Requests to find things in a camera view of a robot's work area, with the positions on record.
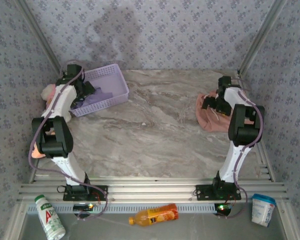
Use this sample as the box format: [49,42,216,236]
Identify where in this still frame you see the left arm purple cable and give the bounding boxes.
[27,59,110,222]

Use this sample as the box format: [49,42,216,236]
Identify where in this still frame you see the white milk bottle green label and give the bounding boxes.
[34,194,66,240]

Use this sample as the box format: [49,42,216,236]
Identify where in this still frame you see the peach doll head toy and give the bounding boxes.
[31,129,56,160]

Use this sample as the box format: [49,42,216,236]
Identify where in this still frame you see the white yogurt cup blue lid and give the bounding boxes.
[251,193,277,228]

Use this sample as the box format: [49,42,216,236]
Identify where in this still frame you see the aluminium frame post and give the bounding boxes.
[237,0,288,76]
[13,0,64,76]

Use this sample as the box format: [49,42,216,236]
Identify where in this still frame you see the grey slotted cable duct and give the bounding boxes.
[24,202,256,215]

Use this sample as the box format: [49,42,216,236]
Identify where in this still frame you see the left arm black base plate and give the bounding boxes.
[63,184,109,202]

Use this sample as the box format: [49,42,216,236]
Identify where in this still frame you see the purple t-shirt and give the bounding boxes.
[72,86,114,110]

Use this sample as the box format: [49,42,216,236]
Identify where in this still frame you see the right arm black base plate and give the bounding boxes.
[195,184,242,202]

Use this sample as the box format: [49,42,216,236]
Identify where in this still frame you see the aluminium table side rail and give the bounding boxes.
[237,72,276,182]

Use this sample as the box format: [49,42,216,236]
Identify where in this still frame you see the pink drawstring shorts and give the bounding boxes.
[195,91,244,133]

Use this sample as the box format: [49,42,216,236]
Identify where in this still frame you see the orange juice bottle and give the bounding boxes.
[128,203,180,228]

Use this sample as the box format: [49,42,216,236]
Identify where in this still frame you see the white plush dog pink jacket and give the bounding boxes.
[40,83,72,123]

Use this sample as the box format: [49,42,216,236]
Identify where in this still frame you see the purple plastic lattice basket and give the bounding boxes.
[69,63,130,118]

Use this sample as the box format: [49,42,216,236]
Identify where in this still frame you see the aluminium mounting rail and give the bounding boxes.
[17,176,288,203]

